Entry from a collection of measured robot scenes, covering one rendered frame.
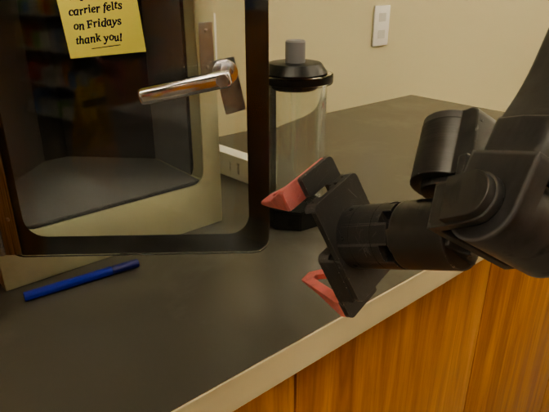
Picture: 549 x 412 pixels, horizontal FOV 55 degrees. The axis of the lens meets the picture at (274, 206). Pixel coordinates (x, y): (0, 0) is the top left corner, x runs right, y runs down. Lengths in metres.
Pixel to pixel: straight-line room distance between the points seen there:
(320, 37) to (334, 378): 1.02
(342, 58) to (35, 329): 1.19
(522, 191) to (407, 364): 0.55
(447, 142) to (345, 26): 1.16
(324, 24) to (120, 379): 1.17
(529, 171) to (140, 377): 0.38
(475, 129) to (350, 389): 0.44
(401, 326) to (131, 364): 0.40
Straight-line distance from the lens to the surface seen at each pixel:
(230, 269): 0.69
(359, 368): 0.75
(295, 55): 0.75
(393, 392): 0.86
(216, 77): 0.51
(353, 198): 0.48
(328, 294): 0.52
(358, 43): 1.62
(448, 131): 0.44
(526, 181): 0.35
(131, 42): 0.56
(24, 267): 0.71
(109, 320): 0.62
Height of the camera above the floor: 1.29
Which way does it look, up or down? 23 degrees down
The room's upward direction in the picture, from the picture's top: straight up
